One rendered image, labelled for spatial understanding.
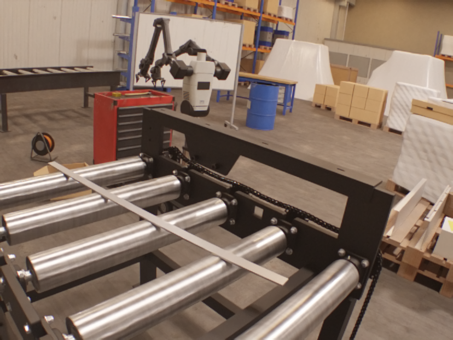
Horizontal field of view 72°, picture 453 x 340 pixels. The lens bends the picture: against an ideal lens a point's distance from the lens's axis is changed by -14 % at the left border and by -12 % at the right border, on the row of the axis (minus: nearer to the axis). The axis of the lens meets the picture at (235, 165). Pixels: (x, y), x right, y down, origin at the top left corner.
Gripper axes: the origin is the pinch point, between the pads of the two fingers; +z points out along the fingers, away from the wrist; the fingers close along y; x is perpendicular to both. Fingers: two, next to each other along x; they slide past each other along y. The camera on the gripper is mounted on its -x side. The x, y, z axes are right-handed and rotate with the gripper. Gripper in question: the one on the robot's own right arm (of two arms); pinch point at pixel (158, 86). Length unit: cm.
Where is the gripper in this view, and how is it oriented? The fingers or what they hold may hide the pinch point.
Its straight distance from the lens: 371.0
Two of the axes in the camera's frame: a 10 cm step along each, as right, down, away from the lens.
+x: 7.5, 0.9, -6.5
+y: -6.6, 1.7, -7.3
